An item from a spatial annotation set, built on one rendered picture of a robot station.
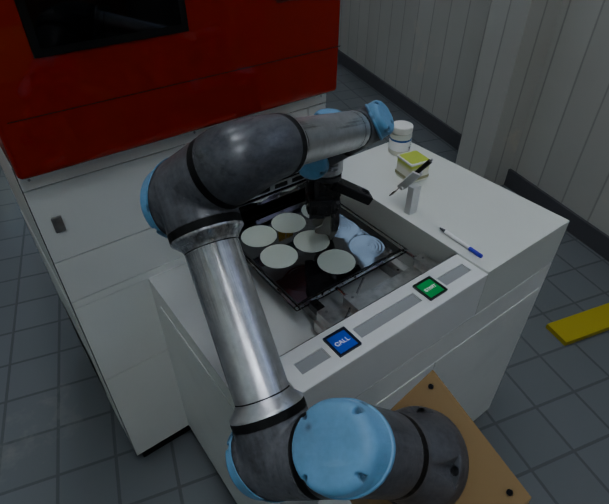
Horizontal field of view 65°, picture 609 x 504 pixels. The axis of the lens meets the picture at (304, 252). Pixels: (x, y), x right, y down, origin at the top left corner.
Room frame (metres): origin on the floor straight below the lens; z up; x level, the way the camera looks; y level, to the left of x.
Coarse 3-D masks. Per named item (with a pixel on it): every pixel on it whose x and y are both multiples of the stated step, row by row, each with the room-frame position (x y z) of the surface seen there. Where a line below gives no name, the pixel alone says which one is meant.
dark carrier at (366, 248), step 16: (288, 208) 1.20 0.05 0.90; (256, 224) 1.12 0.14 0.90; (352, 224) 1.12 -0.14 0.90; (240, 240) 1.05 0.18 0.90; (288, 240) 1.04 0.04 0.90; (336, 240) 1.04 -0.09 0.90; (352, 240) 1.05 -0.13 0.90; (368, 240) 1.05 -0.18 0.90; (384, 240) 1.04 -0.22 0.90; (256, 256) 0.98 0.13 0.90; (304, 256) 0.98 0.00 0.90; (368, 256) 0.98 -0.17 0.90; (384, 256) 0.98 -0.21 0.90; (272, 272) 0.91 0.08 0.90; (288, 272) 0.91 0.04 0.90; (304, 272) 0.91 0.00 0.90; (320, 272) 0.91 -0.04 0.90; (352, 272) 0.91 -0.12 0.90; (288, 288) 0.85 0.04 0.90; (304, 288) 0.85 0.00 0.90; (320, 288) 0.85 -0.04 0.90
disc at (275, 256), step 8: (272, 248) 1.01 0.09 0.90; (280, 248) 1.01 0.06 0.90; (288, 248) 1.01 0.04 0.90; (264, 256) 0.98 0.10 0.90; (272, 256) 0.98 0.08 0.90; (280, 256) 0.98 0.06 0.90; (288, 256) 0.98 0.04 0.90; (296, 256) 0.98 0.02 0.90; (264, 264) 0.94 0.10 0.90; (272, 264) 0.94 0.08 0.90; (280, 264) 0.94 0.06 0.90; (288, 264) 0.94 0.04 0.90
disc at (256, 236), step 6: (252, 228) 1.10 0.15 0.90; (258, 228) 1.10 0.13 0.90; (264, 228) 1.10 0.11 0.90; (270, 228) 1.10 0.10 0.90; (246, 234) 1.07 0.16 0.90; (252, 234) 1.07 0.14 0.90; (258, 234) 1.07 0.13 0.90; (264, 234) 1.07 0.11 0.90; (270, 234) 1.07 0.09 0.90; (276, 234) 1.07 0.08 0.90; (246, 240) 1.04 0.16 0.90; (252, 240) 1.04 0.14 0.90; (258, 240) 1.04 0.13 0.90; (264, 240) 1.04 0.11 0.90; (270, 240) 1.04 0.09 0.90; (252, 246) 1.02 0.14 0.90; (258, 246) 1.02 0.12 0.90
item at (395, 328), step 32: (448, 288) 0.79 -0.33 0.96; (480, 288) 0.83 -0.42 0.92; (352, 320) 0.69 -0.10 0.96; (384, 320) 0.70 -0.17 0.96; (416, 320) 0.69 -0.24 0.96; (448, 320) 0.77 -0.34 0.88; (288, 352) 0.61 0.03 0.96; (320, 352) 0.61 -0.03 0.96; (352, 352) 0.61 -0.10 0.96; (384, 352) 0.64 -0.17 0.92; (416, 352) 0.71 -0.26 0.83; (320, 384) 0.54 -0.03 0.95; (352, 384) 0.59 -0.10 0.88
